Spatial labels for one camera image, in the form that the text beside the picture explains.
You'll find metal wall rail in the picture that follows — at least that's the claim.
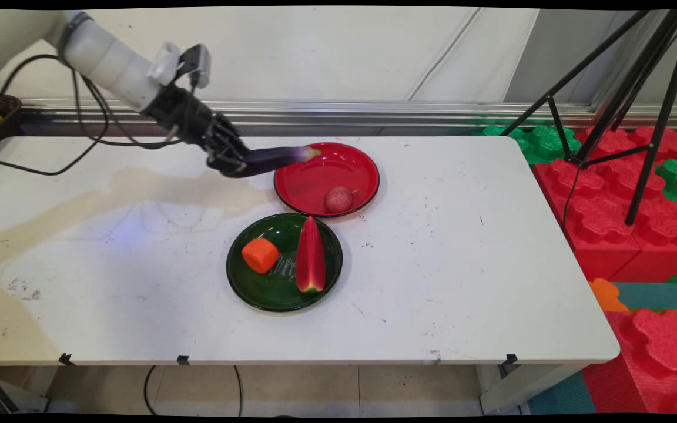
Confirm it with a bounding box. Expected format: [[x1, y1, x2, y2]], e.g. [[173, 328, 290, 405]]
[[18, 99, 677, 131]]

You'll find large red foam block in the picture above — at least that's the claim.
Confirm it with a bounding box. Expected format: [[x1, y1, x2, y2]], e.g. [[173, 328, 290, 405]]
[[532, 157, 642, 282]]

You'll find tall red foam block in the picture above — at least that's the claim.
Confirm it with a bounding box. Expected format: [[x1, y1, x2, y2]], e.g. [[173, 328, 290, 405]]
[[581, 308, 677, 415]]

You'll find dark wicker basket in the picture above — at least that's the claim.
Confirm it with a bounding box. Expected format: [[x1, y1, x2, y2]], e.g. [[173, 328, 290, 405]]
[[0, 89, 22, 159]]

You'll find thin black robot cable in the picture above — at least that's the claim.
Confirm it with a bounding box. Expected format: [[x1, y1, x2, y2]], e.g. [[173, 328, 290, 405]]
[[0, 54, 62, 96]]

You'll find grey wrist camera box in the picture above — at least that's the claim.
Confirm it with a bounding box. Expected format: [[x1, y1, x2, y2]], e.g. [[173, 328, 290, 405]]
[[179, 44, 212, 89]]

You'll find teal foam mat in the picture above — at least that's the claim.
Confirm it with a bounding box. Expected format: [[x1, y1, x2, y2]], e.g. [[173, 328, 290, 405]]
[[612, 282, 677, 311], [528, 370, 596, 415]]

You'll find black tripod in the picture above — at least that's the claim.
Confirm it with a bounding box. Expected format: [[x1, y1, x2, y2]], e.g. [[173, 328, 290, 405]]
[[500, 9, 677, 227]]

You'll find red watermelon slice toy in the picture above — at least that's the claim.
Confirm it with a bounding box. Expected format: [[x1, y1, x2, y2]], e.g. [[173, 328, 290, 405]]
[[296, 216, 327, 293]]

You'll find looped black gripper cable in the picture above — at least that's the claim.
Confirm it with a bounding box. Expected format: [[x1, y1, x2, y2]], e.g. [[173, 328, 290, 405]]
[[72, 73, 198, 150]]

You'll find purple toy eggplant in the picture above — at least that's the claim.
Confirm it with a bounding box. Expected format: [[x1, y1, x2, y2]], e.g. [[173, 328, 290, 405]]
[[230, 146, 322, 178]]

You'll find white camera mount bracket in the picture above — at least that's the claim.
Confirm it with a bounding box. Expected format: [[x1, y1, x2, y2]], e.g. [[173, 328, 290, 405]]
[[147, 41, 182, 86]]

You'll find white table leg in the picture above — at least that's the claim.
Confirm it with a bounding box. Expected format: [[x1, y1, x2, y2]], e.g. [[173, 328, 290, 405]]
[[478, 363, 587, 415]]

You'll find red toy lychee ball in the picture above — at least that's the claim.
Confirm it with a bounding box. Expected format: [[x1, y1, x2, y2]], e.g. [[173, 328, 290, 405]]
[[324, 186, 355, 214]]

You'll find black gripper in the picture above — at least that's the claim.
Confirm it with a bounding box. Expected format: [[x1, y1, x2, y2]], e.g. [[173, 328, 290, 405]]
[[140, 84, 251, 179]]

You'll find orange toy carrot chunk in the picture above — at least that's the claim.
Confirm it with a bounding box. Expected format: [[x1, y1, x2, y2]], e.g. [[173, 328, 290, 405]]
[[242, 237, 280, 274]]

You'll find red plate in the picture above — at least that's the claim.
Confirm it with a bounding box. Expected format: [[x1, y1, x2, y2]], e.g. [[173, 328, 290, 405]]
[[273, 142, 381, 219]]

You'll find long black robot cable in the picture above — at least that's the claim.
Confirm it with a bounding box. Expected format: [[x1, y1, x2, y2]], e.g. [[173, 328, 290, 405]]
[[0, 75, 110, 177]]

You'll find dark green plate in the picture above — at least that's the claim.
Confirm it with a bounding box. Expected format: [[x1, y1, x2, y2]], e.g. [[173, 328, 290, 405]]
[[226, 213, 343, 313]]

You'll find orange foam piece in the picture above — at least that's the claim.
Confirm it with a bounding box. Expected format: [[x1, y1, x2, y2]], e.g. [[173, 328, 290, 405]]
[[588, 278, 631, 313]]

